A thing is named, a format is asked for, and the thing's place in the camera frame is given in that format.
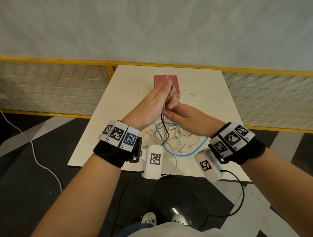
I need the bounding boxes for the black camera cable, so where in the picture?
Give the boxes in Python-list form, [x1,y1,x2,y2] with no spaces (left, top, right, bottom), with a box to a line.
[197,169,246,230]
[117,179,131,237]

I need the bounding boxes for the white wrist camera with marker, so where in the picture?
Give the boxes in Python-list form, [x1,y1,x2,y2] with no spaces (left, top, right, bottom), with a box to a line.
[194,148,223,183]
[141,144,164,180]

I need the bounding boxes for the white floor cable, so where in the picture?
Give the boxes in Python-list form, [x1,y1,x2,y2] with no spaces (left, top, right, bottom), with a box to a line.
[0,94,63,193]

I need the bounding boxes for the person's left hand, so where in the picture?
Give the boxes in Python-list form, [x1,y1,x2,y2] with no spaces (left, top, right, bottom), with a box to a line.
[121,77,179,131]

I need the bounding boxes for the person's left forearm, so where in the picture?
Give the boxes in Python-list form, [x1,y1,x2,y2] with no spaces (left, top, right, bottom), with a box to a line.
[30,154,123,237]

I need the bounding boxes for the tangle of white charging cables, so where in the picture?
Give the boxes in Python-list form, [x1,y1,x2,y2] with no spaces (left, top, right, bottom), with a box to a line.
[139,91,208,177]

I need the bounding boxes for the dark blue trousers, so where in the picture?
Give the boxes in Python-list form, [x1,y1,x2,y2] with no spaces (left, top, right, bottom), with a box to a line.
[122,222,155,237]

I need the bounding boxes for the pink green drawer box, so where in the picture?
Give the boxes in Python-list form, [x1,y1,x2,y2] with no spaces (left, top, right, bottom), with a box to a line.
[154,75,181,98]

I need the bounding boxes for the light grey shirt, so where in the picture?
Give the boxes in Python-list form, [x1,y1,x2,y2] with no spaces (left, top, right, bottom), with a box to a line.
[127,221,229,237]

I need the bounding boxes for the person's right forearm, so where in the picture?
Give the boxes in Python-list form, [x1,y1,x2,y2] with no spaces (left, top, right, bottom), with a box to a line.
[239,147,313,237]

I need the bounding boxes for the person's right hand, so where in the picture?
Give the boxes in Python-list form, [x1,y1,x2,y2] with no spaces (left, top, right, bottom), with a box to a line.
[162,102,227,138]

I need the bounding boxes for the blue cable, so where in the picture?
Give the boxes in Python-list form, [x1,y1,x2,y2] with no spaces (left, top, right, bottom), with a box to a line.
[155,121,210,157]

